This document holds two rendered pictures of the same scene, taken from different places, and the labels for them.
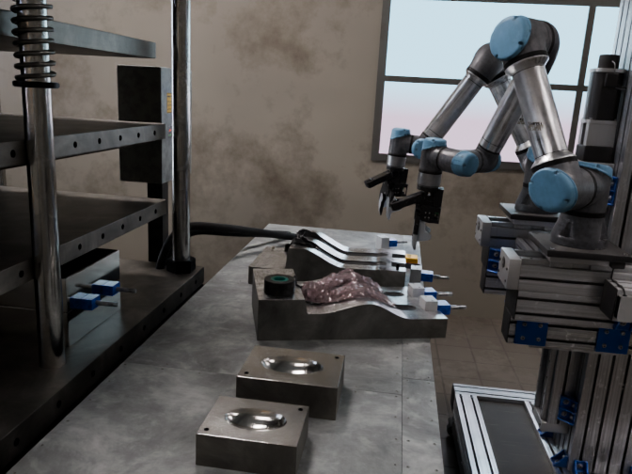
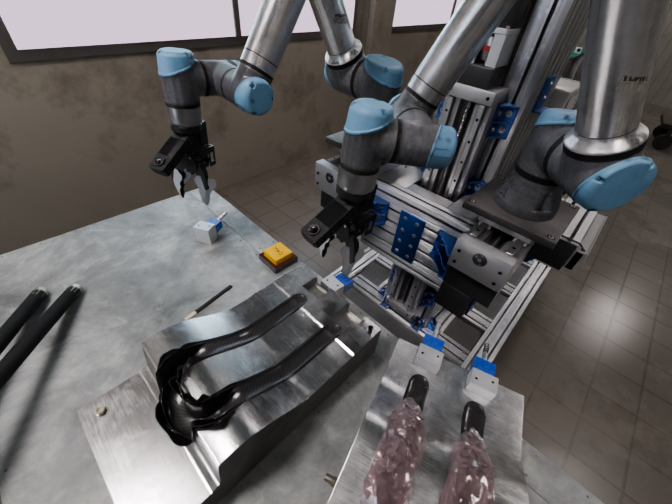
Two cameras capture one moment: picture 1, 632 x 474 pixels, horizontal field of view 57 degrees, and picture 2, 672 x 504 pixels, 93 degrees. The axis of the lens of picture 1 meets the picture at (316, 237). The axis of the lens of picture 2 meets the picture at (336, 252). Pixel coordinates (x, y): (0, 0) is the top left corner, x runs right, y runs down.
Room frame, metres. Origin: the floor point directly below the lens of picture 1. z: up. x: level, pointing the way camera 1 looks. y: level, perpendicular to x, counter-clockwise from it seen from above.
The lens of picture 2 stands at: (1.62, 0.11, 1.45)
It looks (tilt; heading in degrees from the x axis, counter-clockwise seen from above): 42 degrees down; 303
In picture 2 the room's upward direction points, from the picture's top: 6 degrees clockwise
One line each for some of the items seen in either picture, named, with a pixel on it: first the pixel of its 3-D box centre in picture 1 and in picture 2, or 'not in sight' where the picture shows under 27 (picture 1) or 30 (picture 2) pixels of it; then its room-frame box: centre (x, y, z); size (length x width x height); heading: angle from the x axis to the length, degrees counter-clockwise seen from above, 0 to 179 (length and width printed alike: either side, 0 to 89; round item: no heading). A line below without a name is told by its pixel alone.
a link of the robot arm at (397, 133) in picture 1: (400, 142); (180, 78); (2.37, -0.31, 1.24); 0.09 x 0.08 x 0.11; 78
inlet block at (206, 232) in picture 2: (392, 242); (214, 223); (2.37, -0.32, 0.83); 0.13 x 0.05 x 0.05; 111
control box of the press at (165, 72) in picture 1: (158, 261); not in sight; (2.21, 0.61, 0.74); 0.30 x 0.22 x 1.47; 173
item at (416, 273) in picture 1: (429, 276); (344, 281); (1.92, -0.39, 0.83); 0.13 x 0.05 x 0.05; 80
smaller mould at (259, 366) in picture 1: (292, 380); not in sight; (1.11, 0.03, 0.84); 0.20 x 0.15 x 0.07; 83
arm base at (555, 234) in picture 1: (580, 226); (532, 186); (1.63, -0.75, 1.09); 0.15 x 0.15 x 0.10
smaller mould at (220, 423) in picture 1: (254, 434); not in sight; (0.91, 0.09, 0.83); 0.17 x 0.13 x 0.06; 83
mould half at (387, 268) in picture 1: (330, 260); (246, 367); (1.91, -0.05, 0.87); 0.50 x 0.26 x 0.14; 83
